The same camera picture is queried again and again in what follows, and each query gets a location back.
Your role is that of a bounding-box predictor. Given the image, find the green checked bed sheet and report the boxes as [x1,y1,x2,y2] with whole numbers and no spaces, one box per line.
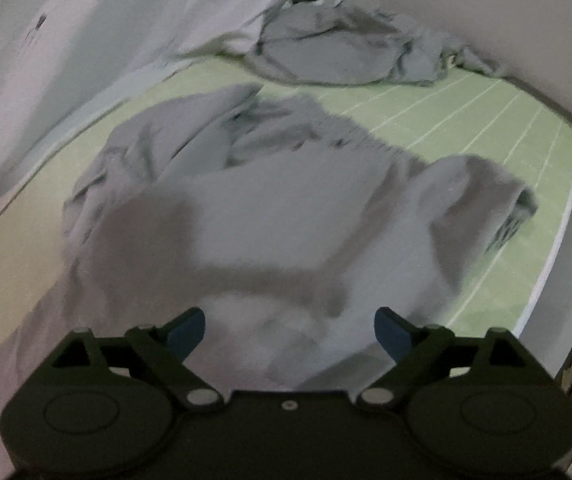
[0,55,572,342]

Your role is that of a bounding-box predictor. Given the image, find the crumpled grey garment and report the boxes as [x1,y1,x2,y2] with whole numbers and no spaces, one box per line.
[221,0,509,87]

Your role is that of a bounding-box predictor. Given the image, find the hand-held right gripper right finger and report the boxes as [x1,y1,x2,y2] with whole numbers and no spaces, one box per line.
[353,306,538,414]

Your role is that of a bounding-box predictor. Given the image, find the white curtain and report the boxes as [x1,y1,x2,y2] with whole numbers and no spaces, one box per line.
[0,0,313,222]

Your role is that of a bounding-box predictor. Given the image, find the grey pants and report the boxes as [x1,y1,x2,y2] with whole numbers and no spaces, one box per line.
[61,82,540,394]

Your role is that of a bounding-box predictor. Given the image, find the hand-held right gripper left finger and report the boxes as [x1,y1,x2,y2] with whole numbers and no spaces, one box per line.
[52,307,227,414]

